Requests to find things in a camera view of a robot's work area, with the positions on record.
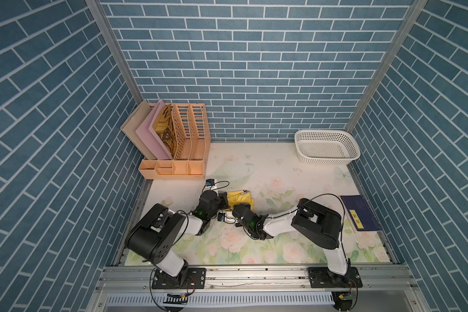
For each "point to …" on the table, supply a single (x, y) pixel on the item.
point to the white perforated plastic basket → (325, 147)
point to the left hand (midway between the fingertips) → (231, 194)
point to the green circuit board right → (348, 296)
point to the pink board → (147, 134)
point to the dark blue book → (360, 214)
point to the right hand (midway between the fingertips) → (237, 204)
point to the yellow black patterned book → (164, 129)
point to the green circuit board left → (176, 298)
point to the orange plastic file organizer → (192, 158)
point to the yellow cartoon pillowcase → (240, 197)
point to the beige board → (131, 125)
